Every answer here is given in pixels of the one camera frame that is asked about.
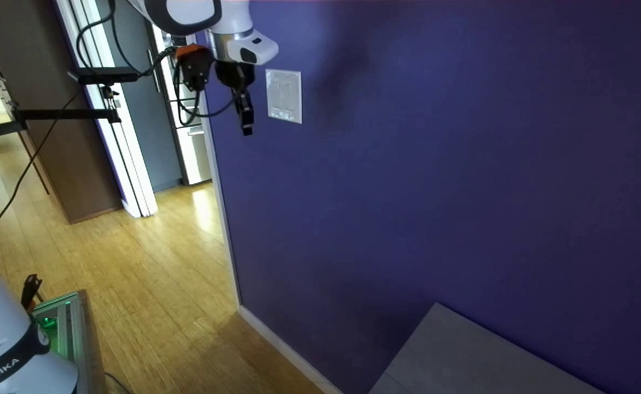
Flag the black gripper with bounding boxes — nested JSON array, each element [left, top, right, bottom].
[[212, 59, 258, 138]]

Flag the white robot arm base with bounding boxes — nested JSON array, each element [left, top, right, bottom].
[[0, 246, 83, 394]]

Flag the black horizontal stand bar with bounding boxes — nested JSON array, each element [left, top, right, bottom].
[[10, 104, 123, 125]]

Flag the brown wooden cabinet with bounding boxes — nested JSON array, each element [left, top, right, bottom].
[[0, 0, 123, 226]]

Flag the green metal box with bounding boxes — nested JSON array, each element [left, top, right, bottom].
[[30, 289, 91, 367]]

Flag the white light switch plate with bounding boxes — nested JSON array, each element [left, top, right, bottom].
[[264, 68, 305, 126]]

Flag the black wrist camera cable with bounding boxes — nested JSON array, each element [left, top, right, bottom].
[[173, 65, 235, 126]]

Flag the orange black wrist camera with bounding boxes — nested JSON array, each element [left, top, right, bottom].
[[171, 41, 216, 93]]

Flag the white door frame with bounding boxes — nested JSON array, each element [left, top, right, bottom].
[[55, 0, 162, 220]]

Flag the black camera on stand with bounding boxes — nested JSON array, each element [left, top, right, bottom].
[[65, 64, 143, 88]]

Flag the black cable loop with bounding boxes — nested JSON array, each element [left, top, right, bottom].
[[73, 0, 177, 77]]

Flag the thin black hanging cable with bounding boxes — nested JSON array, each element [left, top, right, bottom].
[[0, 83, 88, 248]]

